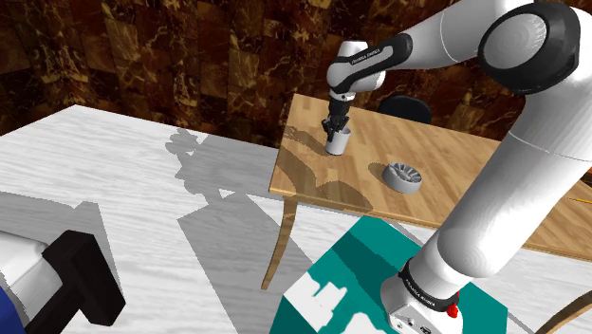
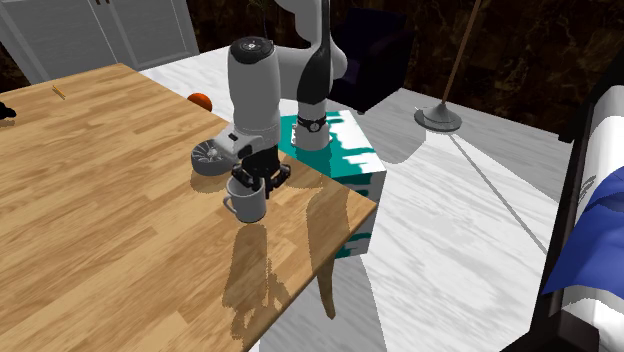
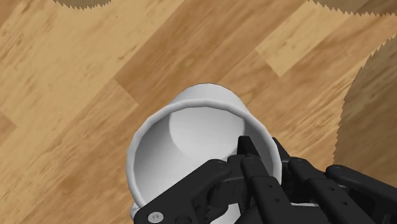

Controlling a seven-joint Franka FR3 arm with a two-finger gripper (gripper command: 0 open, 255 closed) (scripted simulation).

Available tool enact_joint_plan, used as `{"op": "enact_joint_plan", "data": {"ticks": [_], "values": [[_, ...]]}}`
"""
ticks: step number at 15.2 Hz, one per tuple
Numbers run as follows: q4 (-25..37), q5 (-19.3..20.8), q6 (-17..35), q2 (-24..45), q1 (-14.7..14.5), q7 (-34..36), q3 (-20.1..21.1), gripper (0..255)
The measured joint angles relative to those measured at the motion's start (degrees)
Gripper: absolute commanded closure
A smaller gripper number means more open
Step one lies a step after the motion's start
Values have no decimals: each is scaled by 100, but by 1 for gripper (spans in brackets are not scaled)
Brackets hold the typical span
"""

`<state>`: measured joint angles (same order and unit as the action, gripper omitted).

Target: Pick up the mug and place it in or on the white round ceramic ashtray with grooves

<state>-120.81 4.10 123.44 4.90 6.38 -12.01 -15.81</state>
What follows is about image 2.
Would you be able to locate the wooden table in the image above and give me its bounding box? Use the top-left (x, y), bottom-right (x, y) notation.
top-left (0, 62), bottom-right (379, 352)

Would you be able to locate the grey floor lamp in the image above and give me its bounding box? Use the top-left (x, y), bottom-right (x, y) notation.
top-left (413, 0), bottom-right (484, 134)

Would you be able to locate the white cabinet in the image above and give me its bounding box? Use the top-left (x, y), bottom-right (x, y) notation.
top-left (0, 0), bottom-right (201, 85)

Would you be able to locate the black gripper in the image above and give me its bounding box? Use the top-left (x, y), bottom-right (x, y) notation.
top-left (230, 145), bottom-right (293, 200)

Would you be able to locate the orange ball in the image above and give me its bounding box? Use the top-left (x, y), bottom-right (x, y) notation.
top-left (186, 91), bottom-right (214, 113)

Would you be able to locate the grey mug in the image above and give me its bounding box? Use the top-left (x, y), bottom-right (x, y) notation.
top-left (222, 175), bottom-right (269, 224)

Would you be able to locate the bed with blue blanket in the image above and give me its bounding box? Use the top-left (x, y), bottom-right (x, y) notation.
top-left (500, 47), bottom-right (624, 352)

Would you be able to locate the dark armchair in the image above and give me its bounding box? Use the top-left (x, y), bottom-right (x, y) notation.
top-left (327, 6), bottom-right (417, 116)

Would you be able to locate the teal and white robot stand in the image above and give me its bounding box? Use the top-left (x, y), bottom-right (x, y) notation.
top-left (277, 109), bottom-right (388, 260)

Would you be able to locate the grey ribbed round dish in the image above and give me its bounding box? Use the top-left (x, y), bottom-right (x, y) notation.
top-left (190, 138), bottom-right (236, 177)

